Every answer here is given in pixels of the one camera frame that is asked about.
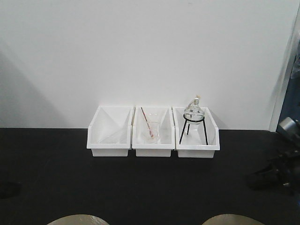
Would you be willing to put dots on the clear glass beaker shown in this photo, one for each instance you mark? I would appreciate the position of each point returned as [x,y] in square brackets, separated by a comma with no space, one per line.
[154,123]

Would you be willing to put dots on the white storage bin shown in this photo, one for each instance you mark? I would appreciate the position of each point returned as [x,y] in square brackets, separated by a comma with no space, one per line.
[167,132]
[110,131]
[193,143]

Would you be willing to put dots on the grey pegboard drying rack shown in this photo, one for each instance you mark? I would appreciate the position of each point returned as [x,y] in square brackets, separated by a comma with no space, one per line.
[291,98]

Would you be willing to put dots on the left white storage bin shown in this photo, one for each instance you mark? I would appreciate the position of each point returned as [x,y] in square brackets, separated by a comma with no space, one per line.
[110,131]

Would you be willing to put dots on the black wire tripod stand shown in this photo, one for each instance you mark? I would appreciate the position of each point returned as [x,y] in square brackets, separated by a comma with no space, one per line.
[181,134]

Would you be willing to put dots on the beige round plate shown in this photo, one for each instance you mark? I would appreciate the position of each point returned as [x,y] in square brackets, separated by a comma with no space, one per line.
[79,219]
[229,219]

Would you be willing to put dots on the round glass flask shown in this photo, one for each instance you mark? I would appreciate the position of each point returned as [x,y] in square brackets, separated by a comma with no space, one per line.
[193,114]

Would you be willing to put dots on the right white storage bin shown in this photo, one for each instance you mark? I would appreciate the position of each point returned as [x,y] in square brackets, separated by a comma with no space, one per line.
[193,143]

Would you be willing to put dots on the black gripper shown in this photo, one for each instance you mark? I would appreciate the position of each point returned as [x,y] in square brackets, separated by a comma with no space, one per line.
[284,168]

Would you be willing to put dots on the middle white storage bin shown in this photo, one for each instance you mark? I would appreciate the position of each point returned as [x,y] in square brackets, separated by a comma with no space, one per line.
[167,132]

